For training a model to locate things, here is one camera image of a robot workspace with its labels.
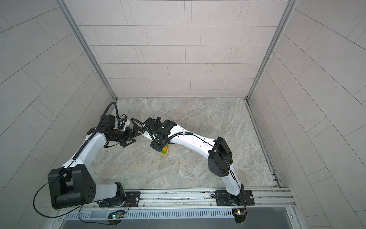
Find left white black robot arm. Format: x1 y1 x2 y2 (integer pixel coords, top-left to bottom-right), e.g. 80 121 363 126
48 115 141 209

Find left green circuit board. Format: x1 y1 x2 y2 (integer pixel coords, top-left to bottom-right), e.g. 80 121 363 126
107 210 126 220

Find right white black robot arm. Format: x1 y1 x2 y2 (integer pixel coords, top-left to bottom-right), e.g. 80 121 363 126
130 117 254 209

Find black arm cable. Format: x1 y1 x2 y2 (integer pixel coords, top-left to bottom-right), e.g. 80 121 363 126
32 102 128 225
131 118 244 195

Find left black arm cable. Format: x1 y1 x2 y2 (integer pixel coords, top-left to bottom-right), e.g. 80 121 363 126
32 102 128 225

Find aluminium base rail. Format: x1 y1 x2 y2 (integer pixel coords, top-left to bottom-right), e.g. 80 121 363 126
55 187 299 212

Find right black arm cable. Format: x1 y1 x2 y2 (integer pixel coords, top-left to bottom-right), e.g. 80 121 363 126
131 118 244 195

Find natural wood block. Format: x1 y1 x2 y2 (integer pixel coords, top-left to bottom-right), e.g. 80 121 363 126
155 144 170 157

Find right circuit board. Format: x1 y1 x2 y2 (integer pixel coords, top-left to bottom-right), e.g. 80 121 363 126
232 209 247 223

